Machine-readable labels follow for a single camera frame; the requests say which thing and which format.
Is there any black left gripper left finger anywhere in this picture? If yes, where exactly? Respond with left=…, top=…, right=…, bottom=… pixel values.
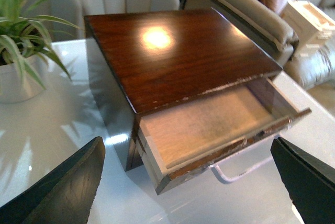
left=1, top=137, right=106, bottom=223

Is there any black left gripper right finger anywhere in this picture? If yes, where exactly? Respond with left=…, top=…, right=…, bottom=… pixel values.
left=271, top=137, right=334, bottom=223

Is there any wooden drawer with white handle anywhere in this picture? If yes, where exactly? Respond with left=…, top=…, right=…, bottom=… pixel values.
left=136, top=78, right=311, bottom=194

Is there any dark wooden drawer cabinet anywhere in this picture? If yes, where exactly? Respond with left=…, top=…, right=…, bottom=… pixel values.
left=85, top=9, right=281, bottom=170

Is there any white wooden crate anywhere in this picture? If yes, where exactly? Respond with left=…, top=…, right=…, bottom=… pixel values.
left=281, top=1, right=334, bottom=57

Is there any spider plant in white pot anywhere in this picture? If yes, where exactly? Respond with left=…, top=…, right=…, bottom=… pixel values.
left=1, top=0, right=79, bottom=104

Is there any left grey armchair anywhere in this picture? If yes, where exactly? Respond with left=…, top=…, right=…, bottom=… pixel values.
left=26, top=0, right=84, bottom=41

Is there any beige sofa with black frame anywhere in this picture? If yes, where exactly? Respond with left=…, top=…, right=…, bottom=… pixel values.
left=181, top=0, right=298, bottom=66

